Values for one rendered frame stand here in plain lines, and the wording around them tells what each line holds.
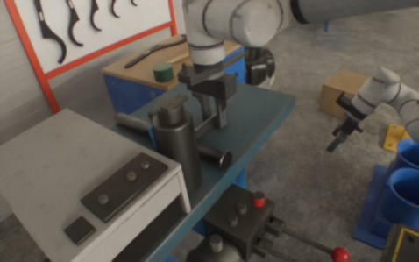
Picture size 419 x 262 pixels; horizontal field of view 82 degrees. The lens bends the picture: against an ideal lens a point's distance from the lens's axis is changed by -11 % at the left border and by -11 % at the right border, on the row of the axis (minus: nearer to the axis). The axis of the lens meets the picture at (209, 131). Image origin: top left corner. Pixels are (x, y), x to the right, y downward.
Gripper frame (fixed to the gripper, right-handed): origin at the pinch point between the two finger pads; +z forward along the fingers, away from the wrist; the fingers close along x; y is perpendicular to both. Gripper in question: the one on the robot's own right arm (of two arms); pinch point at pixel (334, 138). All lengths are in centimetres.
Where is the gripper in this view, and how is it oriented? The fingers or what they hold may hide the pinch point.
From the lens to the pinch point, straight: 117.0
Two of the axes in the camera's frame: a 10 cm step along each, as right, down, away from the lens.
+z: -3.1, 6.9, 6.5
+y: 8.0, 5.6, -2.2
